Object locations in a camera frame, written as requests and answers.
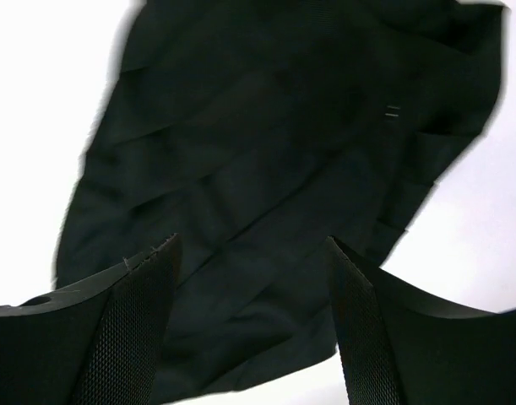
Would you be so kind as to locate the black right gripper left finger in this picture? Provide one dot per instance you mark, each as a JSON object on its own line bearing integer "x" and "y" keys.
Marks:
{"x": 96, "y": 341}

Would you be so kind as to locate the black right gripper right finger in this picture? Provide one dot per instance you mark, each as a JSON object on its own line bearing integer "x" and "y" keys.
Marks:
{"x": 401, "y": 345}

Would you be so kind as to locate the black pleated skirt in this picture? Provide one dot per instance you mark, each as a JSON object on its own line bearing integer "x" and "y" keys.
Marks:
{"x": 257, "y": 129}

